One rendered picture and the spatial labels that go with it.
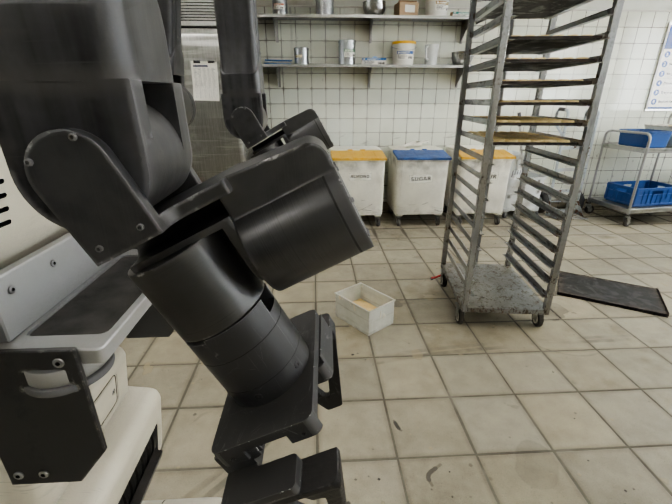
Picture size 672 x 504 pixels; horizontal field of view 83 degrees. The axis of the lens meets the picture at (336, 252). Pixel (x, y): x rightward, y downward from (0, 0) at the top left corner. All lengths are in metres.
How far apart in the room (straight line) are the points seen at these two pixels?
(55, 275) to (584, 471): 1.72
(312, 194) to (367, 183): 3.70
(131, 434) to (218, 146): 3.13
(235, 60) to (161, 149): 0.42
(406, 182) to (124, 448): 3.59
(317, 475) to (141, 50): 0.22
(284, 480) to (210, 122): 3.47
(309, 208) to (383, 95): 4.31
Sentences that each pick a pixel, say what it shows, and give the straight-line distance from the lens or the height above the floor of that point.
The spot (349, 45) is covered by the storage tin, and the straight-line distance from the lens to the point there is 4.22.
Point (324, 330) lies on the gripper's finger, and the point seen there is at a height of 1.09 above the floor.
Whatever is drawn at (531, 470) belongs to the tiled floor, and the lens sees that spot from 1.74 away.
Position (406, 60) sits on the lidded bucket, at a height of 1.60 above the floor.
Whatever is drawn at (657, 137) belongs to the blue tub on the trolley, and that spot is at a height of 0.90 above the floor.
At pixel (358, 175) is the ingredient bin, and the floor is 0.55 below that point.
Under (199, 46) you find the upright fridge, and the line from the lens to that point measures 3.64.
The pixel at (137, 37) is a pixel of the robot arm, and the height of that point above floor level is 1.27.
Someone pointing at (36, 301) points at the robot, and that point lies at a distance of 0.48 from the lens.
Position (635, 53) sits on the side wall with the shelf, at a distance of 5.64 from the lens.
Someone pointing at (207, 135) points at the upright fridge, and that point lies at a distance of 3.63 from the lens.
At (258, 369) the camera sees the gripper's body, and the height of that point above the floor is 1.10.
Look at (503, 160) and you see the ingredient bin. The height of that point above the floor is 0.68.
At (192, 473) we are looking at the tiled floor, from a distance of 1.66.
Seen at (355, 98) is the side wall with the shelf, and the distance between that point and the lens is 4.44.
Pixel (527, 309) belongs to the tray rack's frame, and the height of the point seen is 0.15.
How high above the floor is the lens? 1.25
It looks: 22 degrees down
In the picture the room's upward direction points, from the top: straight up
